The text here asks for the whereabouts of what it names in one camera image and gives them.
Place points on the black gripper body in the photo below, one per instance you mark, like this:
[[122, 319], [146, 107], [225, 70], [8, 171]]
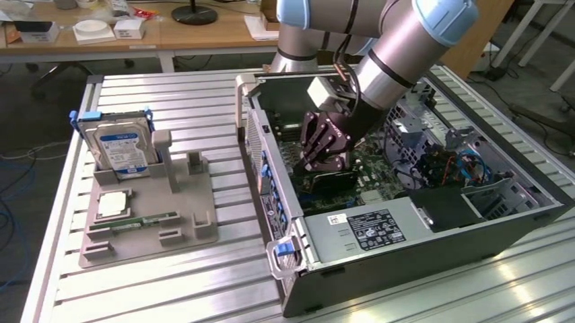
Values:
[[354, 126]]

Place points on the black graphics card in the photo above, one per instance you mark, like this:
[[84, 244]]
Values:
[[332, 185]]

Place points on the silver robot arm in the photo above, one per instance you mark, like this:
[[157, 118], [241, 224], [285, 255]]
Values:
[[404, 54]]

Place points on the green motherboard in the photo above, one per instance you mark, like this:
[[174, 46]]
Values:
[[381, 168]]

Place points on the silver power supply unit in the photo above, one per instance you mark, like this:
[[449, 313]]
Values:
[[368, 228]]

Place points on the black plastic shroud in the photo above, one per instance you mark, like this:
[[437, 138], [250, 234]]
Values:
[[444, 208]]

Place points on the white papers stack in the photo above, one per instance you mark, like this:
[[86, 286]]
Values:
[[260, 28]]

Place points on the grey parts rack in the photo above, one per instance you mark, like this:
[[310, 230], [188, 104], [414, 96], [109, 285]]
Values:
[[188, 202]]

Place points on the black open PC case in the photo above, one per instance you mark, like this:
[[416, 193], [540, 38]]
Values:
[[448, 255]]

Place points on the wooden cabinet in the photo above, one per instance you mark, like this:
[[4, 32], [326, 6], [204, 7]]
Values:
[[476, 37]]

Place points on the metal disk bay cage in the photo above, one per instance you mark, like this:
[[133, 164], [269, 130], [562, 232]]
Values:
[[502, 198]]

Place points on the wooden desk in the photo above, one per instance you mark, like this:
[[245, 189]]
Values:
[[178, 37]]

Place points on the black chair base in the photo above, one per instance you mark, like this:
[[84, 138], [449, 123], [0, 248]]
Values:
[[545, 116]]

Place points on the silver hard disk blue label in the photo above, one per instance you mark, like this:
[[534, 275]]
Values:
[[118, 151]]

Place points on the black lamp base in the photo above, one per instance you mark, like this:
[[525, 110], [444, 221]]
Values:
[[193, 15]]

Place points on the green RAM stick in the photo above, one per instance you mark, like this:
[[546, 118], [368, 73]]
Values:
[[134, 222]]

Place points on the silver CPU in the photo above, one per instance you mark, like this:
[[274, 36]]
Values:
[[112, 204]]

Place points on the blue disk caddy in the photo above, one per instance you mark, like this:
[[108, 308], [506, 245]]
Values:
[[92, 116]]

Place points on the red packet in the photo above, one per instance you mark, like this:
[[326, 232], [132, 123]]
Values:
[[145, 15]]

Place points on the small white box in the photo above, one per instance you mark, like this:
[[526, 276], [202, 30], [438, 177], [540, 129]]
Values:
[[129, 28]]

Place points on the white round cup on box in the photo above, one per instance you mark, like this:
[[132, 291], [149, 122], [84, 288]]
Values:
[[93, 31]]

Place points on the white box with black top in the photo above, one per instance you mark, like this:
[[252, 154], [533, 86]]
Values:
[[36, 32]]

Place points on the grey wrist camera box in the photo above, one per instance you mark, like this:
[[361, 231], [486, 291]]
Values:
[[322, 91]]

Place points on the white table frame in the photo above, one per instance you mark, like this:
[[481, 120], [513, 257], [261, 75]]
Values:
[[538, 33]]

